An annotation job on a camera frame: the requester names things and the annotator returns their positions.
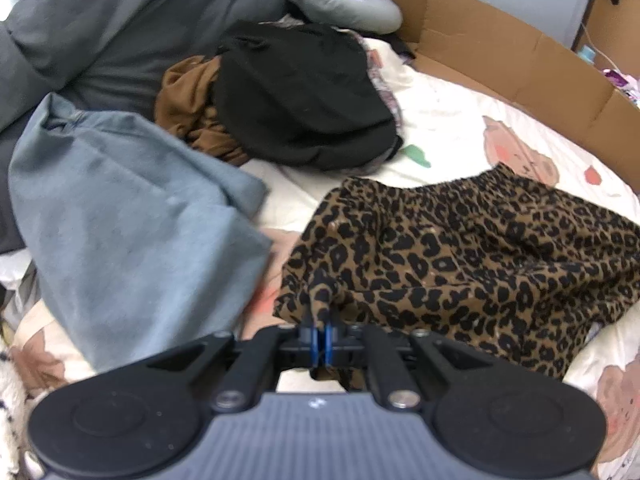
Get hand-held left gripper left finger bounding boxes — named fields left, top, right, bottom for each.
left=142, top=325, right=320, bottom=414

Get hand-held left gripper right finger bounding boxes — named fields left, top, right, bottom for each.
left=323, top=324, right=503, bottom=412

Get leopard print skirt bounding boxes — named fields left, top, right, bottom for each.
left=272, top=162, right=640, bottom=393

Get dark crumpled clothes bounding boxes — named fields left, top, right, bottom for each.
left=389, top=34, right=417, bottom=60

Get blue-grey garment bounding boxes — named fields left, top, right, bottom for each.
left=7, top=92, right=273, bottom=373

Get black garment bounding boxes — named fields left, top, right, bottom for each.
left=212, top=22, right=405, bottom=172

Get cream bear print bed sheet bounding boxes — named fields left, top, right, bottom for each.
left=0, top=15, right=640, bottom=480

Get floral patterned garment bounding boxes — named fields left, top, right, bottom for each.
left=350, top=30, right=405, bottom=162

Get brown garment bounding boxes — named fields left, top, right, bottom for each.
left=154, top=55, right=251, bottom=167

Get black spotted white blanket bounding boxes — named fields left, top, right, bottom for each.
left=0, top=350, right=48, bottom=480

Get flat cardboard sheet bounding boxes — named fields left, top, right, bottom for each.
left=330, top=0, right=640, bottom=181

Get dark grey pillow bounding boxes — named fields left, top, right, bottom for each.
left=0, top=0, right=287, bottom=256

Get upright cardboard panel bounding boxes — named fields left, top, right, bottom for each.
left=574, top=0, right=640, bottom=107

